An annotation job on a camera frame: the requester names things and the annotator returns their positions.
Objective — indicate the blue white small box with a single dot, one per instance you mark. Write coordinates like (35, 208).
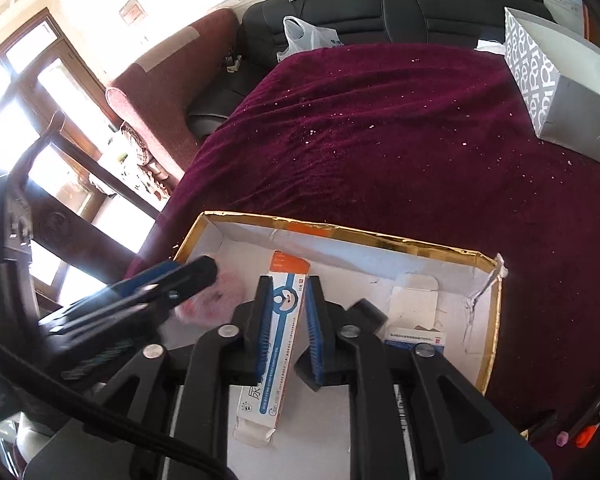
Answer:
(415, 341)

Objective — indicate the white blue ointment box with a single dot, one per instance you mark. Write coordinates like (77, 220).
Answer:
(285, 305)

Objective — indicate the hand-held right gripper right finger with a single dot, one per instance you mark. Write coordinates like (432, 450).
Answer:
(312, 340)

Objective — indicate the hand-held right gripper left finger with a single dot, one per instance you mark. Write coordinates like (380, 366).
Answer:
(266, 320)

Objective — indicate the grey shoe box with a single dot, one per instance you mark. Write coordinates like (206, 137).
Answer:
(580, 100)

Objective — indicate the wooden framed window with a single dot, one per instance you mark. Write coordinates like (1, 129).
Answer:
(70, 90)

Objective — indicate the white lace doily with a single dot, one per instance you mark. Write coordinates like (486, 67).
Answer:
(136, 144)

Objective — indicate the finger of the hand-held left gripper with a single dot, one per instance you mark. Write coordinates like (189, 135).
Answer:
(190, 277)
(140, 276)

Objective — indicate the red armchair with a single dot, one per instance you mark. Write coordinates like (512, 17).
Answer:
(170, 85)

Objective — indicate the white plastic bag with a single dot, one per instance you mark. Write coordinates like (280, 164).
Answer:
(305, 35)

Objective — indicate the gold-edged cardboard box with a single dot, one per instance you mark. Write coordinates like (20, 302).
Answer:
(355, 260)

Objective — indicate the maroon blanket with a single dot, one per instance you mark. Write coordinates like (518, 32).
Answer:
(380, 135)

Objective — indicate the black leather sofa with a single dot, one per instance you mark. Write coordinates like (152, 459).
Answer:
(405, 10)

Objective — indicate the black marker orange cap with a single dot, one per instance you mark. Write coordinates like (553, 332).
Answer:
(586, 436)

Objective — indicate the white open carton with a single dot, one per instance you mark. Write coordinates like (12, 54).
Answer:
(415, 300)

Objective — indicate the pink plush toy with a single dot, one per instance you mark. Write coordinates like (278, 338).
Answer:
(215, 305)

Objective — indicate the black marker purple cap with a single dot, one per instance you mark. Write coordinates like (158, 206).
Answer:
(562, 440)

